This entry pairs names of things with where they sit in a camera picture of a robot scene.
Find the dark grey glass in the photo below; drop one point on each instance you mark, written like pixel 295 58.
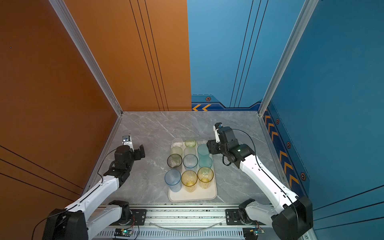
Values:
pixel 175 161

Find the left green circuit board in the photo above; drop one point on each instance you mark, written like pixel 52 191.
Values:
pixel 125 232

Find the aluminium corner post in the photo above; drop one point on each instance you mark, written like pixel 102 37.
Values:
pixel 74 32
pixel 295 36

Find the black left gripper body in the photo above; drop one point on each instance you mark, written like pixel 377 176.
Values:
pixel 135 156

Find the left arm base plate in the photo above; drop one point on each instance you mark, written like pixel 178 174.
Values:
pixel 138 218

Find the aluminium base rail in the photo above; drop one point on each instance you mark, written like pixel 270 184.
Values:
pixel 186 222

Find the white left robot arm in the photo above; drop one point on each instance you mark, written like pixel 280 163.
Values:
pixel 77 221

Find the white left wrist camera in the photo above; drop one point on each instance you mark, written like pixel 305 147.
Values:
pixel 127 141

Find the right green circuit board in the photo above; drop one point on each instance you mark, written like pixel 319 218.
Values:
pixel 252 233

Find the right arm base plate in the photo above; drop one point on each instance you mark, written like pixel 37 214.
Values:
pixel 236 217

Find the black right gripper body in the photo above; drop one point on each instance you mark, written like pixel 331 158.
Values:
pixel 217 148

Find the aluminium corner post right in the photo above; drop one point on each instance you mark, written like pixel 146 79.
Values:
pixel 295 36

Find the cream plastic tray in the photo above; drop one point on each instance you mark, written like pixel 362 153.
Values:
pixel 199 194

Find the pale green frosted glass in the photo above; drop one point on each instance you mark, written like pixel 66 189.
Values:
pixel 176 150

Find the bright green glass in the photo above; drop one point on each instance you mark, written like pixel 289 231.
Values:
pixel 190 143

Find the clear ribbed glass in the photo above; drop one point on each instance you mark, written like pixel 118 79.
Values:
pixel 202 142

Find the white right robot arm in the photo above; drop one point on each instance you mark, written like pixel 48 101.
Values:
pixel 289 215

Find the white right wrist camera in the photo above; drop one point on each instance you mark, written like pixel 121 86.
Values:
pixel 216 127

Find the blue grey glass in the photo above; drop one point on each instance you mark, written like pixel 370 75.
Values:
pixel 173 180
pixel 190 162

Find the teal frosted glass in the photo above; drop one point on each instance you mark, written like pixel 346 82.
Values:
pixel 205 161
pixel 203 150

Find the amber glass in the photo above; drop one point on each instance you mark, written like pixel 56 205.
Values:
pixel 205 177
pixel 189 180

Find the aluminium corner post left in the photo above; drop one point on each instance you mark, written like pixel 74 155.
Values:
pixel 74 32

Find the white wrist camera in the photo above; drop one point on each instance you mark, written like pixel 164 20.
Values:
pixel 127 141
pixel 216 127

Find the green circuit board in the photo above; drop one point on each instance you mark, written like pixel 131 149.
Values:
pixel 252 233
pixel 125 232

